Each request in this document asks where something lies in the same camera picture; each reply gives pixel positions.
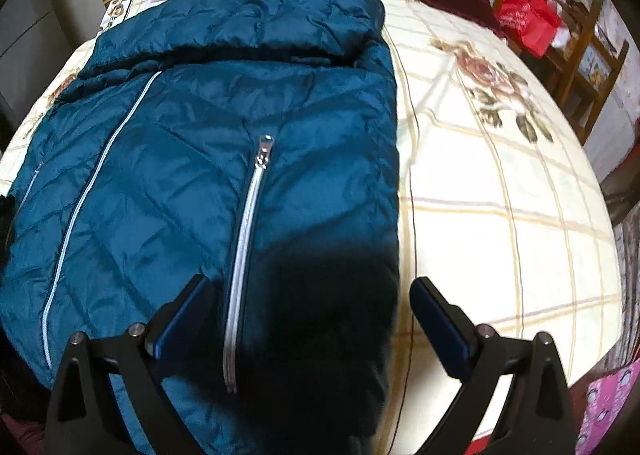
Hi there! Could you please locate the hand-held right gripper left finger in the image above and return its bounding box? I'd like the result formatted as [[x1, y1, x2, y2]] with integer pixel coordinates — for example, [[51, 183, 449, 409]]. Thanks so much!
[[44, 273, 217, 455]]

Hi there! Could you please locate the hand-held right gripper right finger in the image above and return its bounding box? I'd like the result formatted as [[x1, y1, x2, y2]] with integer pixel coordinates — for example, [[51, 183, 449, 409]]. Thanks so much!
[[408, 276, 576, 455]]

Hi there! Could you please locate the teal puffer jacket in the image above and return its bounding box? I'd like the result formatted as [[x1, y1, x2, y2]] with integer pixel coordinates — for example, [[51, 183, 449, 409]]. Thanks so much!
[[0, 0, 401, 455]]

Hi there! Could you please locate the bed with floral checked cover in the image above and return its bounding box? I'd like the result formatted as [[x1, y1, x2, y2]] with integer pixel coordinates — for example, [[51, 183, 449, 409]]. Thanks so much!
[[0, 0, 628, 455]]

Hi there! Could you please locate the pink printed cloth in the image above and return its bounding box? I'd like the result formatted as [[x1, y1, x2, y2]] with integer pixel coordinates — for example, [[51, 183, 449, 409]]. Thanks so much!
[[582, 365, 640, 455]]

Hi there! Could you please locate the wooden side shelf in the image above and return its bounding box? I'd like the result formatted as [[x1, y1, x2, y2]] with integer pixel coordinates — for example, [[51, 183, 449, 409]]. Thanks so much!
[[542, 0, 631, 146]]

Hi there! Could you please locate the red shopping bag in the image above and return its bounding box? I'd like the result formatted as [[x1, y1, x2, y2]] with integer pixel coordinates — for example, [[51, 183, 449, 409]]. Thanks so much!
[[492, 0, 563, 58]]

